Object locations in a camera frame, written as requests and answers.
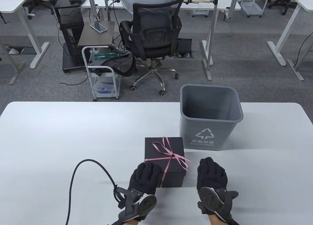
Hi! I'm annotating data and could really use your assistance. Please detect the person's right hand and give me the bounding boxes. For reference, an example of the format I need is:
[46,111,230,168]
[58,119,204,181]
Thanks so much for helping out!
[197,157,228,193]

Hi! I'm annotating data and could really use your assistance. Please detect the person's left hand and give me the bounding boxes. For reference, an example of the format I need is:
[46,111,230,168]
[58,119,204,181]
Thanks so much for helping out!
[129,162,163,198]

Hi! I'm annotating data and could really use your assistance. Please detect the black gift box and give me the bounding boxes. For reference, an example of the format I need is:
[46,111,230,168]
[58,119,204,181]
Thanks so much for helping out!
[155,176,184,188]

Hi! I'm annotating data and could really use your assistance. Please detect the black gift box lid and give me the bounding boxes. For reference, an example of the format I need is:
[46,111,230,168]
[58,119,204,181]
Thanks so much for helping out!
[144,137,186,178]

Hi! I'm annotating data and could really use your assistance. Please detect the pink ribbon bow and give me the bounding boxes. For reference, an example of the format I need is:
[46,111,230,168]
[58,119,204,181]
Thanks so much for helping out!
[144,137,197,181]

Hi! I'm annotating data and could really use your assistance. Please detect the person's right forearm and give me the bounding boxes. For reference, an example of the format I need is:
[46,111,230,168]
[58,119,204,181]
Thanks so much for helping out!
[208,213,225,225]

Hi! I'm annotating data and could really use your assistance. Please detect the clear plastic box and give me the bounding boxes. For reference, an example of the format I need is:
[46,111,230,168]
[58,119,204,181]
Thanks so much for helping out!
[94,81,118,96]

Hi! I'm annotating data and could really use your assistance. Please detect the black floor outlet box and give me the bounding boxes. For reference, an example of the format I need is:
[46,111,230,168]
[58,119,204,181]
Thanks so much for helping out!
[174,38,195,59]

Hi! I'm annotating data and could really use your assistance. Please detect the grey floor outlet box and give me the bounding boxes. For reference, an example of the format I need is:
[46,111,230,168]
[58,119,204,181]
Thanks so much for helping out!
[4,47,25,55]

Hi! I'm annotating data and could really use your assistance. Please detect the black handheld controller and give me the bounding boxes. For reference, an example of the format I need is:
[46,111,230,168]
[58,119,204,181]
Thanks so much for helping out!
[197,187,239,218]
[114,186,157,222]

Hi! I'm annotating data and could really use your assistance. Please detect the grey plastic waste bin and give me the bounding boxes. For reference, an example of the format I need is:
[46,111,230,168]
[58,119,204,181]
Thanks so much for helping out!
[180,84,244,151]

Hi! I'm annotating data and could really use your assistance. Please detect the white rolling cart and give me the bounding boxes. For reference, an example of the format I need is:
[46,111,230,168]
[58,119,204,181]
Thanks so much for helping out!
[82,45,121,101]

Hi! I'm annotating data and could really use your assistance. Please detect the grey backpack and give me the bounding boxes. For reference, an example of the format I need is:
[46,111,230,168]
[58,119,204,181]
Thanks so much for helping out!
[89,52,137,77]

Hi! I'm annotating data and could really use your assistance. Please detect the black mesh office chair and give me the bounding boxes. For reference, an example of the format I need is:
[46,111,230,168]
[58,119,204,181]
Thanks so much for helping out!
[119,0,185,96]

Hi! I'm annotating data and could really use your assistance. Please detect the green bottle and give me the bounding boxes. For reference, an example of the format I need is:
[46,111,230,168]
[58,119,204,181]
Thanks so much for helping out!
[94,53,123,60]

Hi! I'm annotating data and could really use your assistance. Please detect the black computer cart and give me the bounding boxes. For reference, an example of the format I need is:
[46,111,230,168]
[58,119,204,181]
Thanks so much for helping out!
[54,0,92,74]

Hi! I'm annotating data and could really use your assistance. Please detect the brown side table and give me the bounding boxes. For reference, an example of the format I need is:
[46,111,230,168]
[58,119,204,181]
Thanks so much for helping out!
[78,21,115,47]

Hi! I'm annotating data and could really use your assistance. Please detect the smartphone with teal case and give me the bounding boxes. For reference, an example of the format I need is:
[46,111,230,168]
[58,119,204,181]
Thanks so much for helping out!
[90,22,108,34]

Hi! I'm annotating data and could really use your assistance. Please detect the black computer tower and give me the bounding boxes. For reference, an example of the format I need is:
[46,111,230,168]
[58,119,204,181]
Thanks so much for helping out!
[59,8,85,64]

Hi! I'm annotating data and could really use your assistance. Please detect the black braided cable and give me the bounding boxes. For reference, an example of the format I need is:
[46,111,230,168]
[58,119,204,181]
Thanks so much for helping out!
[66,159,123,225]

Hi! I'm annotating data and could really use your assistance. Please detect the aluminium frame post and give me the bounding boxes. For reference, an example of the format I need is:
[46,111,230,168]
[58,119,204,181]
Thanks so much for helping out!
[201,0,220,81]
[88,0,101,22]

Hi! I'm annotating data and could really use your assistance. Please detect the white wire cart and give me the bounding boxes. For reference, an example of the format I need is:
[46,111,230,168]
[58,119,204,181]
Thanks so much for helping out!
[238,0,271,18]

